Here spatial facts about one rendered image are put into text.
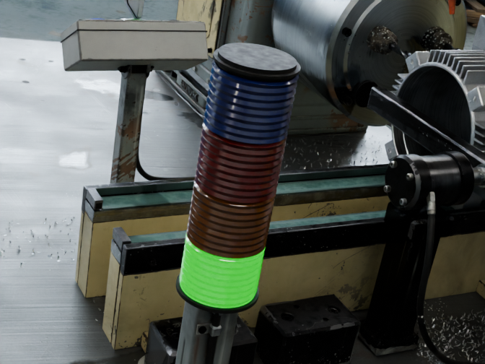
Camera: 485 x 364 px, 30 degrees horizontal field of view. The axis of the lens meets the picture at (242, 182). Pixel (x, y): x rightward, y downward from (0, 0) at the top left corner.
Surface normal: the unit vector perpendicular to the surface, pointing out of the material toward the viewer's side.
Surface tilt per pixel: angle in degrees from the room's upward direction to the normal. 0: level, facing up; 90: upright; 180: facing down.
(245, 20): 89
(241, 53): 0
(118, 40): 59
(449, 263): 90
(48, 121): 0
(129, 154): 90
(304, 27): 84
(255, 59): 0
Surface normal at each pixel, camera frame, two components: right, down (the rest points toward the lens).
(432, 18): 0.44, 0.45
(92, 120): 0.16, -0.89
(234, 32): -0.88, 0.06
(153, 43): 0.46, -0.07
